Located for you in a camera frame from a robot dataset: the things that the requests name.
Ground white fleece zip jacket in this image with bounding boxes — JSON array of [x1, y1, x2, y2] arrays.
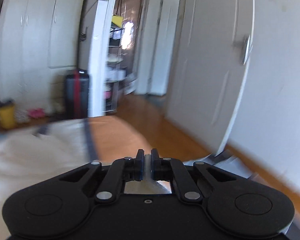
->
[[0, 128, 98, 239]]

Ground pink slippers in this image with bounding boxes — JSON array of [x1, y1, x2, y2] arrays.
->
[[27, 108, 46, 119]]

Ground yellow trash bin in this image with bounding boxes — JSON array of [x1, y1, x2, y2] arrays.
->
[[0, 100, 17, 129]]

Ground black red suitcase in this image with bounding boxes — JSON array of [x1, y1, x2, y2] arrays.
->
[[64, 69, 90, 119]]

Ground metal storage shelf rack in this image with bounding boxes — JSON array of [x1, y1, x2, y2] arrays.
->
[[104, 15, 136, 114]]

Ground white room door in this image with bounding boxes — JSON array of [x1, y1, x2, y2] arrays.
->
[[166, 0, 255, 154]]

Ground white wardrobe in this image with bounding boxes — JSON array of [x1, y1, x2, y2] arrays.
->
[[0, 0, 83, 113]]

